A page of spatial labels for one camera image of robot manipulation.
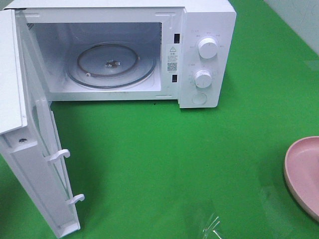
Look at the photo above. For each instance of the round door release button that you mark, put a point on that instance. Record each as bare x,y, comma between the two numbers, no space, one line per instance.
199,99

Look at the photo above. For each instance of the white dial knob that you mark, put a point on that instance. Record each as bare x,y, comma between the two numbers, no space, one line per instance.
207,48
203,79

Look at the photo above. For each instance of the white microwave door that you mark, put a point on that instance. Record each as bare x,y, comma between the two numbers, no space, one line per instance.
29,140

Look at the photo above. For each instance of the pink plate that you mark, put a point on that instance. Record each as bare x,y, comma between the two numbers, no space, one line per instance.
301,172

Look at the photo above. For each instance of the green table mat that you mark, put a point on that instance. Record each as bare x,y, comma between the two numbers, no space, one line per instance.
149,169

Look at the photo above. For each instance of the white microwave oven body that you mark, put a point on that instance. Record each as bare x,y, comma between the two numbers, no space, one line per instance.
172,27

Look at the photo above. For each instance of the glass microwave turntable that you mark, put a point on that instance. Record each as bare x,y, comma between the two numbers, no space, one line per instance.
112,65

